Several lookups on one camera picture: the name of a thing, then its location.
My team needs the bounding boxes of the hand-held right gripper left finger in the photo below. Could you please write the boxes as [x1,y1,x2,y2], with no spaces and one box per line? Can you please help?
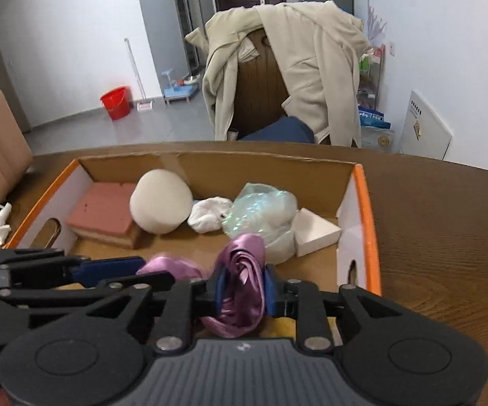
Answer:
[72,265,228,354]

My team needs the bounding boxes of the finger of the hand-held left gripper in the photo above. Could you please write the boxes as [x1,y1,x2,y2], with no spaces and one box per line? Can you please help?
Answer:
[0,271,177,310]
[0,248,144,288]

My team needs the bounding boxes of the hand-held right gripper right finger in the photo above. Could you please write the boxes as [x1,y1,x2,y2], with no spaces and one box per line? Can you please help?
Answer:
[265,264,406,353]

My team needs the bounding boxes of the purple satin ribbon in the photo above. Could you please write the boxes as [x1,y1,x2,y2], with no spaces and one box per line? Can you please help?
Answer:
[136,232,270,339]

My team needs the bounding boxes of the pink brown layered sponge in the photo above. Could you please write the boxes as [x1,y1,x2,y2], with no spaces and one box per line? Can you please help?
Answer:
[66,182,143,249]

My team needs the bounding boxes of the white cloth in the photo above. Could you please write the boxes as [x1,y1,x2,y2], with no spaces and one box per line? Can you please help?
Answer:
[187,197,234,234]

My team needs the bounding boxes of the white foam block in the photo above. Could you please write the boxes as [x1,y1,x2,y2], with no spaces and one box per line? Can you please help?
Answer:
[294,207,342,258]

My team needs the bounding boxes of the clear plastic bag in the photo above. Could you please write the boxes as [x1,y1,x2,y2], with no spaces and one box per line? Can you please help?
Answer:
[222,183,301,265]

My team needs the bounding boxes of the white round sponge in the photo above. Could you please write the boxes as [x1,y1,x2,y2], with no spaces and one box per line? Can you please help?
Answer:
[130,169,194,235]

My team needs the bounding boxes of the red cardboard box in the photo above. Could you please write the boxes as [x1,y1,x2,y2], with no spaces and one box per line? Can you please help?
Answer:
[2,152,382,347]

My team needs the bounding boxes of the blue seat cushion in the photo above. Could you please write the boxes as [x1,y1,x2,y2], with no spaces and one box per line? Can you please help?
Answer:
[239,116,316,144]

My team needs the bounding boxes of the red bucket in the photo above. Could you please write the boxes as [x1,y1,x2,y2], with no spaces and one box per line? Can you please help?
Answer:
[100,86,131,121]

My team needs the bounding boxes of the white mop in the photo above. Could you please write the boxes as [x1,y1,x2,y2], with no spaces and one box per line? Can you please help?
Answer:
[123,38,155,113]

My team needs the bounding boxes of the small blue stool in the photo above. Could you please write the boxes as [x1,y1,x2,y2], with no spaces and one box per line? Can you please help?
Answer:
[161,68,196,104]

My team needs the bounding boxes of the wooden chair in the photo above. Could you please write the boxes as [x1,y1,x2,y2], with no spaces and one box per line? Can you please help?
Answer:
[229,29,289,141]

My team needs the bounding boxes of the blue white package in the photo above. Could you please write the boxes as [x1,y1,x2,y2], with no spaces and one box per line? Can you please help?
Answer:
[358,108,390,130]

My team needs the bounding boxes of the beige coat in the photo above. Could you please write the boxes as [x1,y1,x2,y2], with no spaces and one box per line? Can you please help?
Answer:
[185,2,371,149]

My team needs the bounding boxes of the white flat board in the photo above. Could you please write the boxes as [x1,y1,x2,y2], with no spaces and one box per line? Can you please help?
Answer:
[398,90,454,161]

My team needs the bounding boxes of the grey interior door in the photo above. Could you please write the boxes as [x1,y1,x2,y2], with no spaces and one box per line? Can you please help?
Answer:
[134,0,194,72]

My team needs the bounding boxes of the wire storage rack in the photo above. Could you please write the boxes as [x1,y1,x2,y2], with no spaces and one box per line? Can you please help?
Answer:
[357,44,386,108]

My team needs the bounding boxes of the purple wall sticker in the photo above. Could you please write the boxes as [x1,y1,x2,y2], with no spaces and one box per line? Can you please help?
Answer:
[366,0,386,45]

